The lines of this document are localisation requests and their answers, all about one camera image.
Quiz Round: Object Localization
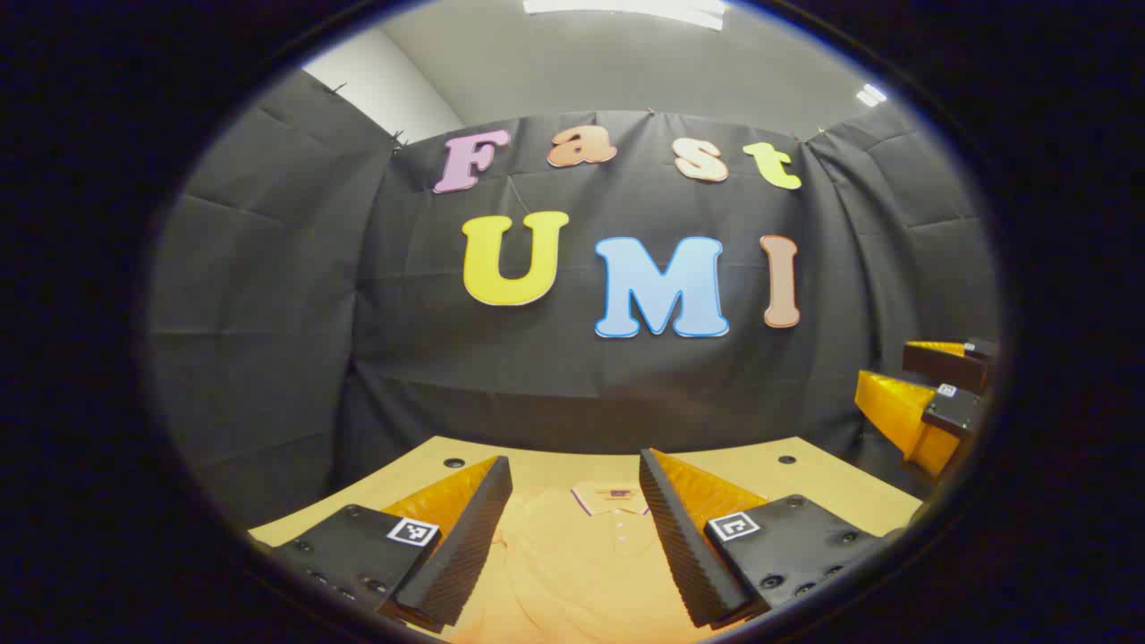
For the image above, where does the black backdrop cloth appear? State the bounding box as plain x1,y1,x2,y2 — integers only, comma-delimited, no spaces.
148,70,1001,529

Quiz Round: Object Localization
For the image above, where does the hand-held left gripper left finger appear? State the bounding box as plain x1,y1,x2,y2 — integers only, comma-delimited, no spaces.
268,454,514,634

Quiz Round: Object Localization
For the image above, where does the long ceiling light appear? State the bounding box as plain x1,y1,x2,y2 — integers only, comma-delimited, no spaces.
523,0,727,30

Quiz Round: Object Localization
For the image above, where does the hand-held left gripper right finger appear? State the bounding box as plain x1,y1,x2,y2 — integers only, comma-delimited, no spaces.
638,447,886,630

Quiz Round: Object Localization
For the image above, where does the orange T-shirt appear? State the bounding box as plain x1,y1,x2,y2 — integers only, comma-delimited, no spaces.
438,481,725,644

